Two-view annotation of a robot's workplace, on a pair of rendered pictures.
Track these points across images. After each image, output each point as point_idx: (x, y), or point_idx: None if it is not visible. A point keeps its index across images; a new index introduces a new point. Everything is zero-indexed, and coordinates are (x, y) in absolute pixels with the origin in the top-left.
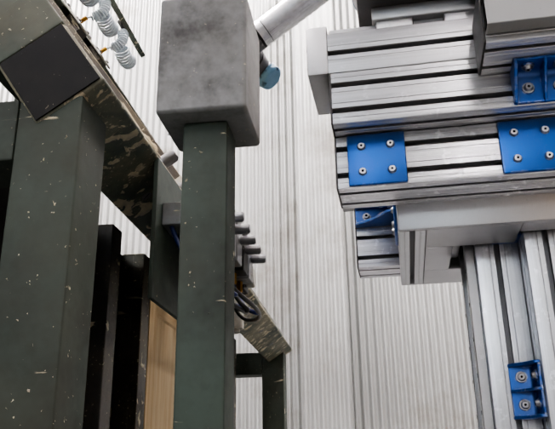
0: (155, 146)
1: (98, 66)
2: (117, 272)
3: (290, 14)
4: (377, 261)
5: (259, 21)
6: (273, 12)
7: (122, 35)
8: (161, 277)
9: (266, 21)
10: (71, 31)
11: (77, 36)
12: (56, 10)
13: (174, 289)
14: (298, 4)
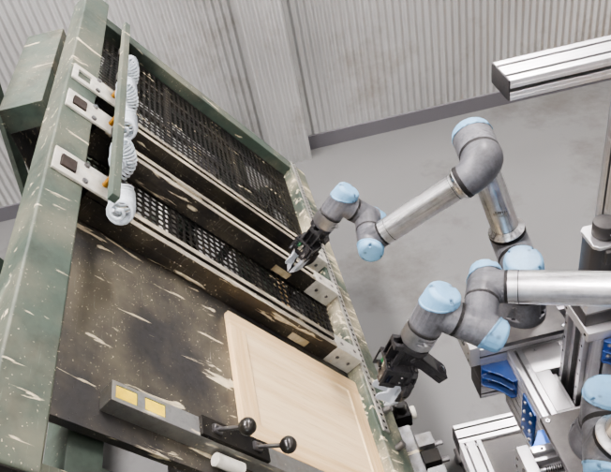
0: (312, 334)
1: (240, 291)
2: None
3: (418, 226)
4: (492, 393)
5: (389, 235)
6: (403, 228)
7: (132, 72)
8: None
9: (395, 235)
10: (200, 268)
11: (208, 270)
12: (172, 252)
13: None
14: (426, 220)
